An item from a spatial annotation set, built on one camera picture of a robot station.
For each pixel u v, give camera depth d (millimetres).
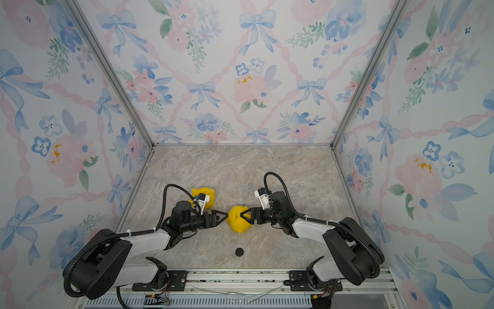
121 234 495
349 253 434
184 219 694
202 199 799
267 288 737
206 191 887
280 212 690
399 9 689
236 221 809
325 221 507
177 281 738
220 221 771
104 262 426
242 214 814
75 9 690
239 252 819
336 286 735
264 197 799
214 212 762
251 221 753
